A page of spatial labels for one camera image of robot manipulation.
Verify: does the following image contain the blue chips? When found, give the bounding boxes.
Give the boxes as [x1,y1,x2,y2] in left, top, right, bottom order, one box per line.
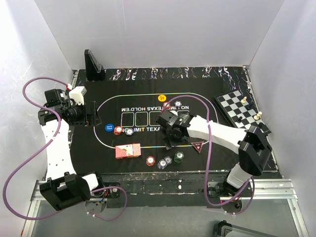
[174,101,182,107]
[125,128,134,136]

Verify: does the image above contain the black poker table mat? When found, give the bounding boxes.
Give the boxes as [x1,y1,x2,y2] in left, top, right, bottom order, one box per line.
[70,70,238,174]

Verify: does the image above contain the red poker chip stack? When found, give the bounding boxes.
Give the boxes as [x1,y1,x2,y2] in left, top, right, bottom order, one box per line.
[146,156,156,166]

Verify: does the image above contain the white chess pawn near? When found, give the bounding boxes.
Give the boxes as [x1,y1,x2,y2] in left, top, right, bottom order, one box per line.
[254,112,262,120]

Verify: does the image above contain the yellow round dealer button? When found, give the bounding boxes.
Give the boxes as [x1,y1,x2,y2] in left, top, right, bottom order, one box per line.
[158,94,166,102]

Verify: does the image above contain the black white chess board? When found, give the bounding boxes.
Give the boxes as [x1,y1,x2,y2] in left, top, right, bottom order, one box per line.
[214,89,271,135]

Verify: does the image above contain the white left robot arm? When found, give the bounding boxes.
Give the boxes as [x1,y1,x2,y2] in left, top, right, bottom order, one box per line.
[38,86,105,211]

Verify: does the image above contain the red triangular acrylic marker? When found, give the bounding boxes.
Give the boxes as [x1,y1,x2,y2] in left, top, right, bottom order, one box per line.
[191,141,203,154]

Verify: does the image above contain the red playing card box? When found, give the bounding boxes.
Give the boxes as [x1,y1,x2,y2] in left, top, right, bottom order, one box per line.
[115,143,141,159]

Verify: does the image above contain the black card shoe stand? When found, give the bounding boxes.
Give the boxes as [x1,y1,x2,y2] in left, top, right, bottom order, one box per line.
[84,49,106,81]

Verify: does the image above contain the black case bottom corner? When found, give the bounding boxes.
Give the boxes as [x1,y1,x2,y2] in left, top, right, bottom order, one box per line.
[213,220,272,237]

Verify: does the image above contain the red chips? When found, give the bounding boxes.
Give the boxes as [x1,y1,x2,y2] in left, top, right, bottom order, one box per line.
[163,102,171,110]
[114,126,123,135]

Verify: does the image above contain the blue small blind button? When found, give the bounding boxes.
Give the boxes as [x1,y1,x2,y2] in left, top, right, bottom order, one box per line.
[104,123,115,132]

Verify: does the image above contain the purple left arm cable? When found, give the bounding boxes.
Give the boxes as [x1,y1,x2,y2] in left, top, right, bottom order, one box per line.
[2,77,128,221]

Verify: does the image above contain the blue chip aside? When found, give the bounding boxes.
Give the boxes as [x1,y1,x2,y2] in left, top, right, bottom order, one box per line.
[164,157,172,164]

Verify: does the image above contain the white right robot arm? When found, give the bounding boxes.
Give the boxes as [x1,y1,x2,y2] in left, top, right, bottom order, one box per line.
[157,110,272,196]

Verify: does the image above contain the blue poker chip stack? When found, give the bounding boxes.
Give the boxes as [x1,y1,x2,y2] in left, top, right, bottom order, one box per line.
[158,159,167,169]

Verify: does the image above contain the green poker chip stack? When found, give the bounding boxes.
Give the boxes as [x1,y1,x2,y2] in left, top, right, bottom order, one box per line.
[174,151,184,163]

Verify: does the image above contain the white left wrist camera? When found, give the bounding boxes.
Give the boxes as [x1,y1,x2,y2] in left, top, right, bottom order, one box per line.
[69,86,87,105]

